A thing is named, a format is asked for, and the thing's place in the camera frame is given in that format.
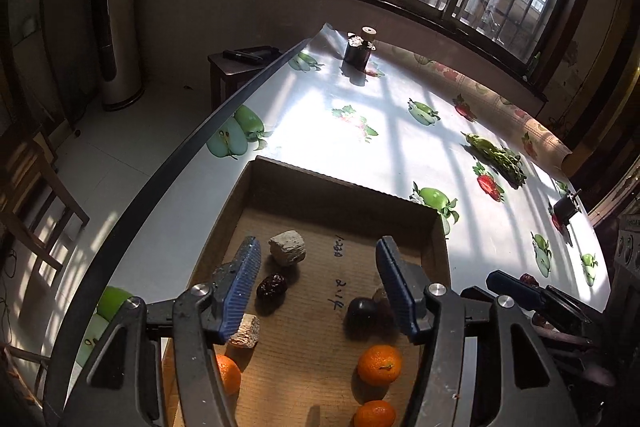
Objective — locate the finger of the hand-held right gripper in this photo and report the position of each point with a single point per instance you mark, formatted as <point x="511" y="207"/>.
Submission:
<point x="515" y="292"/>

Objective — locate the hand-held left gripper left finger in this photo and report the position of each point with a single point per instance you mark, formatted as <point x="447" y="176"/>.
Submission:
<point x="242" y="289"/>

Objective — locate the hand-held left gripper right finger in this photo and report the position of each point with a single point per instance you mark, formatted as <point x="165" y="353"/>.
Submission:
<point x="395" y="289"/>

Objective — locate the dried red date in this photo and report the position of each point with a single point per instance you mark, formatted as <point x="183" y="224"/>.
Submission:
<point x="271" y="290"/>
<point x="529" y="279"/>

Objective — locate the dark purple plum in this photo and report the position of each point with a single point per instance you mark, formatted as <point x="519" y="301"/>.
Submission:
<point x="362" y="314"/>

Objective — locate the ridged beige fibrous chunk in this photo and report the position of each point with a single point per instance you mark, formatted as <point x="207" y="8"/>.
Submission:
<point x="246" y="332"/>

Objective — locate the large round beige fibrous chunk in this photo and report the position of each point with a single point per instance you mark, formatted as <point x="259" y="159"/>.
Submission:
<point x="287" y="248"/>

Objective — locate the brown cardboard box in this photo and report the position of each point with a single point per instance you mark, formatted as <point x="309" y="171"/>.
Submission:
<point x="310" y="307"/>

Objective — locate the large orange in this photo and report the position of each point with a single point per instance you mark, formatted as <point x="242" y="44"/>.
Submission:
<point x="380" y="364"/>

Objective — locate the small orange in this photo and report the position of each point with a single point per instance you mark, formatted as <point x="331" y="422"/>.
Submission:
<point x="229" y="374"/>
<point x="375" y="414"/>

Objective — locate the black cup on table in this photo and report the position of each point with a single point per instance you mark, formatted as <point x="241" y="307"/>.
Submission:
<point x="566" y="209"/>

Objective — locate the green leafy vegetable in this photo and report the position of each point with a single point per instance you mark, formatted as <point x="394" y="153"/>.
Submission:
<point x="496" y="155"/>

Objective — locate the fruit print tablecloth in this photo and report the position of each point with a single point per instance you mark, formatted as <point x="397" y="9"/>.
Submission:
<point x="350" y="147"/>

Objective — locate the small dark wooden table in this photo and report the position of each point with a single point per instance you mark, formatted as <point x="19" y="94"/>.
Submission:
<point x="235" y="72"/>

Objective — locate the wooden chair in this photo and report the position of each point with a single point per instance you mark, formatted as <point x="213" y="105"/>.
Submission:
<point x="35" y="192"/>

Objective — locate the green bottle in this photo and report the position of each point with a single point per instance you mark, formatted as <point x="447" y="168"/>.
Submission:
<point x="535" y="61"/>

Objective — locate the black remote control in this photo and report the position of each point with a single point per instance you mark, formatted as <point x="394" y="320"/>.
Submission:
<point x="250" y="54"/>

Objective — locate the small dark jar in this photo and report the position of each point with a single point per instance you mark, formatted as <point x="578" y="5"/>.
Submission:
<point x="357" y="55"/>

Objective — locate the tan thread spool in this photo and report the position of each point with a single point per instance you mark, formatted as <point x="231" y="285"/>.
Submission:
<point x="369" y="32"/>

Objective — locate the white tower air conditioner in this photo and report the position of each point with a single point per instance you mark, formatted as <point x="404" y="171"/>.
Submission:
<point x="120" y="57"/>

